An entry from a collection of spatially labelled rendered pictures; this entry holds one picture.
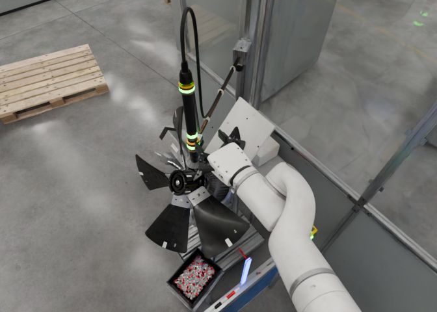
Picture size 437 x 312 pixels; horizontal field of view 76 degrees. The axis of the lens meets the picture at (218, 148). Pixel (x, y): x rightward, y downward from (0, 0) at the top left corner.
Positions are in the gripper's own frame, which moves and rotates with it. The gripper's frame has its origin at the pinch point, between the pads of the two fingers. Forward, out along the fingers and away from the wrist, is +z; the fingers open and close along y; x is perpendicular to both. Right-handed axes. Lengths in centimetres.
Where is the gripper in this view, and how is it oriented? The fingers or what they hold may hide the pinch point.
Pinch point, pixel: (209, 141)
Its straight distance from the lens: 84.5
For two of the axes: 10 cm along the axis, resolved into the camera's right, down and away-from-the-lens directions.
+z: -5.8, -6.4, 5.0
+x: 0.0, -6.2, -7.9
